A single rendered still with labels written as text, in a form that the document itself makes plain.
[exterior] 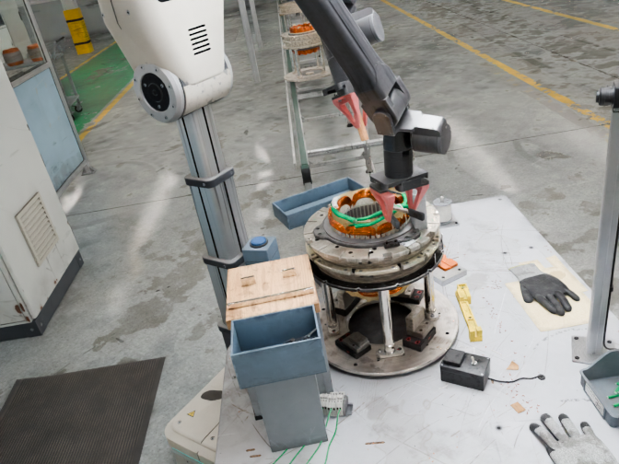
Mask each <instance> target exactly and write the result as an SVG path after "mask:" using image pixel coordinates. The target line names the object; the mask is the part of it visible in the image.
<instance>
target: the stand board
mask: <svg viewBox="0 0 619 464"><path fill-rule="evenodd" d="M294 267H295V269H296V274H297V275H296V276H291V277H286V278H283V274H282V270H284V269H289V268H294ZM252 275H254V277H255V281H256V284H249V285H244V286H242V283H241V280H240V278H242V277H247V276H252ZM312 286H313V290H314V293H313V294H308V295H304V296H295V297H290V298H286V299H281V300H276V301H272V299H271V302H267V303H261V304H257V305H252V306H247V307H239V308H234V309H230V310H228V303H232V302H237V301H241V300H246V299H251V298H255V297H260V296H269V295H270V297H271V295H273V294H278V293H284V292H288V291H293V290H298V289H302V288H307V287H312ZM313 304H314V308H315V312H316V313H318V312H321V309H320V303H319V299H318V296H317V291H316V287H315V283H314V279H313V274H312V270H311V266H310V259H309V254H304V255H299V256H295V257H289V258H284V259H280V260H275V261H267V262H262V263H257V264H252V265H247V266H242V267H238V268H233V269H228V284H227V312H226V323H227V326H228V330H229V331H230V330H231V321H232V320H234V319H243V318H247V317H252V316H257V315H262V314H266V313H271V312H276V311H280V310H285V309H290V308H294V307H304V306H308V305H313Z"/></svg>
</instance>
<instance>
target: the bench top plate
mask: <svg viewBox="0 0 619 464"><path fill-rule="evenodd" d="M451 212H452V213H453V214H454V216H455V217H456V219H457V220H458V222H459V223H460V225H459V226H452V227H446V228H441V229H440V237H441V234H442V235H443V243H444V245H445V246H446V247H445V248H444V252H445V253H444V255H446V258H448V259H449V258H451V259H453V260H454V261H456V262H457V263H458V265H460V266H461V267H463V268H465V269H466V270H467V275H465V276H463V277H462V278H460V279H458V280H456V281H454V282H452V283H450V284H446V285H444V286H441V285H440V284H438V283H436V282H435V281H434V289H436V290H438V291H439V292H440V293H442V294H443V295H444V296H446V297H447V298H448V299H449V300H450V302H451V303H452V304H453V306H454V307H455V308H456V310H457V313H458V317H459V331H458V335H457V337H456V339H455V341H454V343H453V345H452V346H451V347H450V348H452V349H456V350H461V351H464V352H466V353H469V354H473V353H474V354H477V355H481V356H485V357H489V358H490V375H489V377H491V378H493V379H497V380H504V381H512V380H511V379H513V380H515V379H517V378H520V377H536V376H538V375H539V374H543V375H545V380H540V379H538V378H535V379H520V380H518V381H516V382H512V383H503V382H497V381H494V380H490V379H488V380H487V383H486V385H485V390H484V391H481V390H477V389H471V388H467V387H464V386H460V385H456V384H452V383H449V382H445V381H441V380H440V368H439V365H440V363H441V361H442V359H443V357H444V355H445V354H443V355H442V356H441V357H440V358H439V359H437V360H436V361H434V362H433V363H431V364H429V365H426V366H424V367H422V368H419V369H416V370H414V371H411V372H408V373H403V374H400V375H393V376H382V377H374V376H363V375H358V374H353V373H350V372H346V371H344V370H342V369H339V368H337V367H335V366H333V365H330V364H329V363H328V364H329V368H330V374H331V379H332V383H333V391H334V392H338V393H339V391H344V392H345V395H346V396H347V397H348V402H352V403H353V410H352V415H346V416H339V417H338V424H337V430H336V434H335V436H334V438H333V441H332V443H331V445H330V448H329V453H328V458H327V461H326V464H554V462H553V461H552V460H551V458H550V456H549V455H548V453H547V450H546V448H547V445H546V444H545V443H544V441H543V440H542V439H541V438H540V437H539V436H538V435H537V434H535V433H534V432H533V431H531V430H530V428H529V426H530V424H531V423H537V424H539V425H540V426H541V427H542V428H544V429H545V430H547V431H548V432H549V433H550V434H551V435H552V437H553V438H555V437H554V436H553V434H552V433H551V432H550V430H549V429H548V428H547V427H546V426H545V425H544V423H543V422H542V421H541V418H540V417H541V415H542V414H544V413H548V414H550V415H551V416H552V417H553V418H554V420H555V421H556V422H557V423H558V424H559V426H560V427H561V429H562V430H563V431H564V432H565V433H566V435H567V437H569V435H568V433H567V432H566V429H565V428H564V426H563V425H562V424H561V423H560V421H559V419H558V415H559V414H560V413H564V414H566V415H567V416H568V417H569V418H570V420H571V421H572V423H573V424H574V425H575V426H576V427H577V429H578V431H579V432H580V434H581V435H584V433H583V432H582V430H581V428H580V423H581V422H587V423H589V424H590V427H591V428H592V430H593V432H594V434H595V435H596V436H597V437H598V438H599V439H600V440H601V441H602V442H603V443H604V444H605V445H606V446H607V447H608V448H609V449H610V451H611V452H612V453H613V455H614V457H615V458H616V460H617V461H618V463H619V427H611V426H610V425H609V424H607V422H606V421H605V420H603V419H602V417H601V415H600V414H599V412H598V411H597V410H596V408H595V407H594V405H593V404H592V402H591V401H590V399H589V397H588V396H587V395H586V393H585V392H584V390H583V387H582V386H581V385H580V379H581V374H580V373H579V370H580V369H583V368H586V367H588V366H589V365H586V364H579V363H573V362H572V348H571V336H572V335H577V336H585V337H587V334H588V326H589V323H588V324H582V325H577V326H573V327H567V328H563V329H558V330H552V331H542V332H540V331H539V329H538V328H537V327H536V325H535V324H534V323H533V321H532V320H531V318H530V317H529V316H528V314H527V313H526V312H525V310H524V309H523V308H522V306H521V305H520V303H519V302H518V301H517V299H516V298H515V297H514V295H512V294H511V292H510V291H509V290H508V288H507V287H506V285H505V284H506V283H512V282H517V281H518V280H519V279H518V278H517V277H516V276H515V274H514V273H513V272H511V271H510V270H509V268H511V267H514V266H518V265H519V263H520V262H525V261H534V260H538V261H539V262H540V263H541V264H542V266H543V267H544V268H548V267H554V266H553V265H552V264H551V263H550V262H549V261H548V260H547V259H546V258H548V257H551V256H554V255H555V256H556V257H557V258H558V259H559V260H560V261H561V262H562V263H563V264H564V266H565V267H566V268H567V269H568V270H569V271H570V272H571V273H572V274H573V275H574V276H575V277H576V278H577V279H578V280H579V281H580V282H581V283H582V284H583V285H584V286H585V287H586V288H587V289H588V290H589V291H586V292H583V293H584V294H585V295H586V296H587V297H588V298H589V300H590V301H591V292H592V291H591V289H590V288H589V287H588V286H587V285H586V284H585V283H584V282H583V281H582V280H581V278H580V277H579V276H578V275H577V274H576V273H575V272H574V271H573V270H572V268H571V267H570V266H569V265H568V264H567V263H566V262H565V261H564V260H563V258H562V257H561V256H560V255H559V254H558V253H557V252H556V251H555V250H554V249H553V247H552V246H551V245H550V244H549V243H548V242H547V241H546V240H545V239H544V238H543V236H542V235H541V234H540V233H539V232H538V231H537V230H536V229H535V228H534V226H533V225H532V224H531V223H530V222H529V221H528V220H527V219H526V218H525V217H524V215H523V214H522V213H521V212H520V211H519V210H518V209H517V208H516V207H515V205H514V204H513V203H512V202H511V201H510V200H509V199H508V198H507V197H506V196H505V195H503V196H497V197H492V198H486V199H481V200H475V201H469V202H464V203H454V204H451ZM548 249H549V250H548ZM550 251H551V252H550ZM457 252H459V253H457ZM464 254H465V255H464ZM492 281H493V282H492ZM500 281H501V282H500ZM495 282H496V283H495ZM457 284H467V286H468V288H469V292H470V295H471V301H472V304H469V306H470V308H471V311H472V313H473V316H474V318H475V321H476V323H477V326H478V327H479V326H481V328H482V330H483V341H482V342H474V343H472V342H470V341H469V329H468V327H467V324H466V321H465V319H464V316H463V315H462V312H461V308H460V305H459V303H458V300H457V297H456V296H455V291H457ZM496 284H497V285H496ZM451 285H453V286H451ZM488 286H489V287H488ZM499 286H500V287H499ZM491 287H492V288H491ZM494 288H495V289H494ZM498 288H499V289H498ZM483 297H484V298H483ZM486 301H487V302H486ZM488 303H489V305H488ZM479 307H481V308H479ZM492 307H493V308H492ZM492 310H493V311H492ZM493 313H495V314H494V315H493ZM490 314H491V315H490ZM496 314H497V315H496ZM491 317H492V318H491ZM495 318H496V319H495ZM501 321H502V323H501ZM499 323H501V324H499ZM501 325H502V326H501ZM500 327H501V328H500ZM512 341H513V342H512ZM459 346H461V347H459ZM466 347H468V348H466ZM485 347H486V348H485ZM464 348H465V349H464ZM491 350H493V351H491ZM494 351H496V352H497V353H496V352H494ZM498 353H499V354H498ZM501 354H502V355H501ZM524 356H525V357H524ZM511 361H513V362H515V363H516V364H517V365H519V370H507V368H508V366H509V365H510V363H511ZM538 372H539V373H538ZM509 373H510V374H511V376H510V375H509ZM517 383H518V384H519V385H518V384H517ZM500 384H502V385H500ZM515 384H516V385H517V387H516V385H515ZM445 386H446V387H445ZM443 387H445V388H443ZM508 387H509V388H508ZM514 387H515V388H514ZM441 388H443V389H441ZM511 390H512V391H511ZM506 394H507V395H506ZM516 394H518V395H517V396H516ZM522 395H524V396H525V397H524V396H522ZM513 397H514V398H513ZM523 400H524V401H523ZM526 401H527V402H528V403H527V402H526ZM515 402H518V403H519V404H520V405H521V406H522V407H524V408H525V409H526V411H524V412H520V413H517V412H516V411H515V410H514V409H513V408H512V407H511V406H510V404H513V403H515ZM537 404H538V405H540V406H537ZM506 405H507V407H506ZM531 406H532V407H531ZM530 407H531V408H530ZM536 407H537V408H538V409H537V408H536ZM528 410H529V411H528ZM537 411H538V412H537ZM526 413H528V414H526ZM336 419H337V416H330V417H329V421H328V423H327V427H326V431H327V436H328V441H327V442H322V443H321V445H320V447H319V449H318V450H317V452H316V453H315V455H314V456H313V457H312V459H311V460H310V461H309V463H308V464H324V462H325V459H326V454H327V449H328V445H329V444H330V442H331V439H332V437H333V434H334V431H335V427H336ZM555 440H556V439H555ZM284 451H285V450H282V451H277V452H272V449H271V446H270V443H269V439H268V436H267V433H266V429H265V426H264V422H263V419H261V420H257V421H255V417H254V412H253V408H252V406H251V400H250V396H249V393H248V390H247V389H240V388H239V382H238V380H237V376H236V373H235V370H234V366H233V364H232V360H231V357H230V346H229V347H228V350H227V355H226V364H225V373H224V381H223V390H222V399H221V408H220V416H219V425H218V434H217V442H216V459H215V464H273V463H274V462H275V461H276V460H277V459H278V458H279V457H280V456H281V455H282V453H283V452H284Z"/></svg>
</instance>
